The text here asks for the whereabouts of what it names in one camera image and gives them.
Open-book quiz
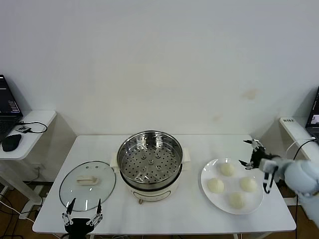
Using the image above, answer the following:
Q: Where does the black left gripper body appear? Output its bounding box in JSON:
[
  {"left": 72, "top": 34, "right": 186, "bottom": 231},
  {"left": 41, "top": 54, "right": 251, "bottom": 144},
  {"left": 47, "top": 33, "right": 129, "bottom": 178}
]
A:
[{"left": 64, "top": 218, "right": 94, "bottom": 239}]

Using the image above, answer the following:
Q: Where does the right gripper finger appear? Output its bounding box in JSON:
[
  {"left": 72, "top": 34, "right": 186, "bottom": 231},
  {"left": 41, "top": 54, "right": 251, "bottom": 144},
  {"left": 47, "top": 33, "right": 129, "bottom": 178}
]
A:
[
  {"left": 238, "top": 159, "right": 255, "bottom": 171},
  {"left": 243, "top": 139, "right": 266, "bottom": 153}
]

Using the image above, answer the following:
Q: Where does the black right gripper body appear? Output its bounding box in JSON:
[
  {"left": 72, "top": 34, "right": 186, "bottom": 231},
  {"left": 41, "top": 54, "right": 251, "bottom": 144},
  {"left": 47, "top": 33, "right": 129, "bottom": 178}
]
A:
[{"left": 250, "top": 148, "right": 273, "bottom": 169}]

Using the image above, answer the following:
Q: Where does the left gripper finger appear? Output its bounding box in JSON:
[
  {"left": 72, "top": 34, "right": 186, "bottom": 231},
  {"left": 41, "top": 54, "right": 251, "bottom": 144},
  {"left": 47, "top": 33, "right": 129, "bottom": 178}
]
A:
[
  {"left": 86, "top": 198, "right": 104, "bottom": 226},
  {"left": 61, "top": 198, "right": 76, "bottom": 226}
]

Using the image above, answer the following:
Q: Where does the round glass lid cream handle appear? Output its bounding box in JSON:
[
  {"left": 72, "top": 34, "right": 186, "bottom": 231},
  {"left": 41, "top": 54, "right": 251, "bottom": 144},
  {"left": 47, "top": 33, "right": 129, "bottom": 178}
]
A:
[{"left": 59, "top": 161, "right": 117, "bottom": 212}]

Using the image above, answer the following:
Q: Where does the white steamed baozi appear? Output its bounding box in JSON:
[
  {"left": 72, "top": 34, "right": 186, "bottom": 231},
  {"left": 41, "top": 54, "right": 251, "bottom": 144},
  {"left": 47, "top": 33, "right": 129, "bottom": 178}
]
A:
[
  {"left": 239, "top": 176, "right": 258, "bottom": 193},
  {"left": 228, "top": 192, "right": 246, "bottom": 209},
  {"left": 207, "top": 177, "right": 225, "bottom": 194},
  {"left": 220, "top": 163, "right": 235, "bottom": 177}
]

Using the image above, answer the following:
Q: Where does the stainless steel steamer basket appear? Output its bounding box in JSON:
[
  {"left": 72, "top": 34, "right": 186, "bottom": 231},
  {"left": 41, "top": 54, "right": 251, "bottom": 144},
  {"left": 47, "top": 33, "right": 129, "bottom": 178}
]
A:
[{"left": 117, "top": 130, "right": 184, "bottom": 190}]

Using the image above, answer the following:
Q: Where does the large white round plate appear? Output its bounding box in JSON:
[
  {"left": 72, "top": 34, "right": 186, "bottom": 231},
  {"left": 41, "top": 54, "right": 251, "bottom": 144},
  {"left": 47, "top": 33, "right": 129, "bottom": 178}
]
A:
[{"left": 200, "top": 157, "right": 264, "bottom": 215}]

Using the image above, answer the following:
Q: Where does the black computer mouse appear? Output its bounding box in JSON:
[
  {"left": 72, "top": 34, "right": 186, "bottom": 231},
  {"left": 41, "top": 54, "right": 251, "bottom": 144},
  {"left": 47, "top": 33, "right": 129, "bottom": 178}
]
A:
[{"left": 1, "top": 133, "right": 22, "bottom": 152}]

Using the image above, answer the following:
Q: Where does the white side table rounded corner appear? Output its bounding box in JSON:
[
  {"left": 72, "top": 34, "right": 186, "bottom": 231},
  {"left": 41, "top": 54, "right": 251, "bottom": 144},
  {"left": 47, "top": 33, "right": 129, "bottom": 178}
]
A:
[{"left": 0, "top": 110, "right": 57, "bottom": 220}]

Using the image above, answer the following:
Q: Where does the black laptop with mouse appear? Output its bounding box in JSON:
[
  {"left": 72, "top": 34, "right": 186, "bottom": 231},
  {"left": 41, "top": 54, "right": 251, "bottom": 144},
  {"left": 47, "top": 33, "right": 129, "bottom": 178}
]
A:
[{"left": 0, "top": 74, "right": 24, "bottom": 142}]

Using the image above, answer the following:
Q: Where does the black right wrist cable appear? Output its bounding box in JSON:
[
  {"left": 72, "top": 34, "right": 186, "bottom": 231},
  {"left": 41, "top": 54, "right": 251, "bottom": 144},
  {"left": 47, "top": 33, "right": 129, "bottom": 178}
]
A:
[{"left": 269, "top": 165, "right": 279, "bottom": 187}]

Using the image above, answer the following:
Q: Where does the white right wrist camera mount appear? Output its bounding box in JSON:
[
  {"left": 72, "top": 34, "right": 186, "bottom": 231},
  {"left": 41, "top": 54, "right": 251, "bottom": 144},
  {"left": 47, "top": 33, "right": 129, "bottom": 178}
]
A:
[{"left": 262, "top": 171, "right": 275, "bottom": 194}]

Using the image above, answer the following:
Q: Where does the white floor cable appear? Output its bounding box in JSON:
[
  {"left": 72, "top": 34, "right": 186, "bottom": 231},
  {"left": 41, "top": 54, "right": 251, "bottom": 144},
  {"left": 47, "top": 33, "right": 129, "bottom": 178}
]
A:
[{"left": 0, "top": 200, "right": 37, "bottom": 225}]

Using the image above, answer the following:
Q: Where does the black laptop with power cable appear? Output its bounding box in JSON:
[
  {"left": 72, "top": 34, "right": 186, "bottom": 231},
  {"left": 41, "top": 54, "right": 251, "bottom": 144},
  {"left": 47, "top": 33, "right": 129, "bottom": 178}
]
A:
[{"left": 305, "top": 86, "right": 319, "bottom": 145}]

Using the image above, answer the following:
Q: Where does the black laptop power cable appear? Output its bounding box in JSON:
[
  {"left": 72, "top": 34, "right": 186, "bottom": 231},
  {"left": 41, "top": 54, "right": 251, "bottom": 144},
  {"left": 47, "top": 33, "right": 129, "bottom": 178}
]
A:
[{"left": 292, "top": 138, "right": 319, "bottom": 239}]

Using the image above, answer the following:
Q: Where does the thin black hub cable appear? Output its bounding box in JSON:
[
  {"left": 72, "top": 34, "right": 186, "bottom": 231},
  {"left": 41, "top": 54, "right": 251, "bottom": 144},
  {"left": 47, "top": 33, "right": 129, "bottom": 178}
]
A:
[{"left": 15, "top": 120, "right": 48, "bottom": 134}]

